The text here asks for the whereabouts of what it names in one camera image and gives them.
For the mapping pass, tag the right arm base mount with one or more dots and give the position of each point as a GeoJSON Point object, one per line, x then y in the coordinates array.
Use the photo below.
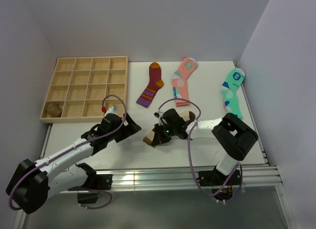
{"type": "Point", "coordinates": [215, 178]}

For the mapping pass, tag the tan brown ribbed sock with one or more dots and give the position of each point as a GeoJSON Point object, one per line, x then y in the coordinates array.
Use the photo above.
{"type": "Point", "coordinates": [53, 110]}

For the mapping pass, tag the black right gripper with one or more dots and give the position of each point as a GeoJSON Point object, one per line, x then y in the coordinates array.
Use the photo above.
{"type": "Point", "coordinates": [159, 137]}

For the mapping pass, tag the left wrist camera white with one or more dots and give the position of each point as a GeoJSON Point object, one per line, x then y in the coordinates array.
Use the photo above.
{"type": "Point", "coordinates": [113, 109]}

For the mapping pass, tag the pink patterned sock pair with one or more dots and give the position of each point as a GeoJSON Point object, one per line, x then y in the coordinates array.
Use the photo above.
{"type": "Point", "coordinates": [179, 81]}

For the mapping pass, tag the mint green patterned sock pair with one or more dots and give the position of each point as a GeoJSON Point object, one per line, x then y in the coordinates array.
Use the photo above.
{"type": "Point", "coordinates": [229, 89]}

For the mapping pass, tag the aluminium rail frame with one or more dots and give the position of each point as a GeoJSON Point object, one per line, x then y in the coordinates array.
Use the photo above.
{"type": "Point", "coordinates": [167, 198]}

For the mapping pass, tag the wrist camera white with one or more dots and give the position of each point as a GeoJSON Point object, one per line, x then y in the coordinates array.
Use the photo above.
{"type": "Point", "coordinates": [113, 109]}
{"type": "Point", "coordinates": [158, 114]}

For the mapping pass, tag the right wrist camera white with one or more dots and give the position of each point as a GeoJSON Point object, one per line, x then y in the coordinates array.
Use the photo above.
{"type": "Point", "coordinates": [158, 114]}

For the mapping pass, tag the maroon purple striped sock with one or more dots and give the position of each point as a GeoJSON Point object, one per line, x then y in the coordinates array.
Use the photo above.
{"type": "Point", "coordinates": [154, 85]}

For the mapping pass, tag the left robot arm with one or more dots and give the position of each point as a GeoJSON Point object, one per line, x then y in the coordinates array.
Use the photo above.
{"type": "Point", "coordinates": [33, 183]}

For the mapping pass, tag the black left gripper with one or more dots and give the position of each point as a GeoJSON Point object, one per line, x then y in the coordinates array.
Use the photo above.
{"type": "Point", "coordinates": [131, 128]}

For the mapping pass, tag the wooden compartment tray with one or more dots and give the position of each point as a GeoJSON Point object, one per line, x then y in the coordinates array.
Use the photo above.
{"type": "Point", "coordinates": [81, 86]}

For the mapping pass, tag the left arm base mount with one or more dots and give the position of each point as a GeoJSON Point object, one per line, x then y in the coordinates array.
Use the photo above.
{"type": "Point", "coordinates": [95, 193]}

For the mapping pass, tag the cream brown striped sock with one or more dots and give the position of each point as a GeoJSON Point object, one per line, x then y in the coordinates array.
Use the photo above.
{"type": "Point", "coordinates": [188, 116]}

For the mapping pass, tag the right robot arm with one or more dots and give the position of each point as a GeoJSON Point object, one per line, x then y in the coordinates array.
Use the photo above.
{"type": "Point", "coordinates": [235, 136]}

